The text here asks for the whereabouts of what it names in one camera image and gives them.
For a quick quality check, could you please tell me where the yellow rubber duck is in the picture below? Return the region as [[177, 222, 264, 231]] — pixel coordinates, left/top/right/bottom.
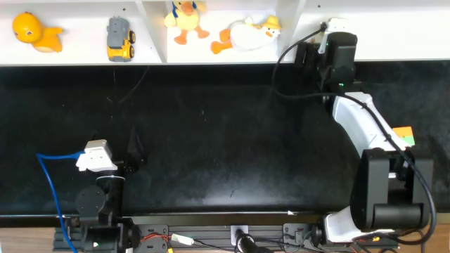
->
[[12, 11, 65, 54]]

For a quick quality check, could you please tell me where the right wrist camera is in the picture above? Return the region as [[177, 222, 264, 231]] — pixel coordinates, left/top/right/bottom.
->
[[318, 17, 349, 54]]

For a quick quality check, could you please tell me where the grey and yellow toy truck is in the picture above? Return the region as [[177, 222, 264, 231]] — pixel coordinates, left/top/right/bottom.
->
[[105, 15, 137, 63]]

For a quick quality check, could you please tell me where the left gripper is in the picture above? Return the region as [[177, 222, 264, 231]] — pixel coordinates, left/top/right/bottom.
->
[[114, 125, 146, 174]]

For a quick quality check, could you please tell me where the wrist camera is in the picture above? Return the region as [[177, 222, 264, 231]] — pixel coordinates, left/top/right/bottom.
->
[[75, 138, 119, 174], [318, 17, 349, 54]]

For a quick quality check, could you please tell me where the mounting rail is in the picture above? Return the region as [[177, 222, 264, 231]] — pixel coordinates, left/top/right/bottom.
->
[[52, 216, 401, 253]]

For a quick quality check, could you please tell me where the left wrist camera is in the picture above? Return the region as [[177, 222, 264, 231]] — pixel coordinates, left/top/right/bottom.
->
[[75, 138, 119, 174]]

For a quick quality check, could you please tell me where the white shelf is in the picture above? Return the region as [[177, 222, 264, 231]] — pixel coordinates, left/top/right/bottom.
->
[[0, 0, 450, 67]]

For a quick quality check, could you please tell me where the white plush duck yellow hat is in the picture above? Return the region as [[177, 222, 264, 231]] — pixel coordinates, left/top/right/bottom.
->
[[210, 15, 283, 56]]

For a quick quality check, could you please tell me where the many-coloured puzzle cube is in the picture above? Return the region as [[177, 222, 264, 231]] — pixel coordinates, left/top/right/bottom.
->
[[392, 126, 416, 147]]

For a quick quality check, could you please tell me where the blue cable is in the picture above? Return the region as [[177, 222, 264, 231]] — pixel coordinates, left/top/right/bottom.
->
[[36, 150, 86, 253]]

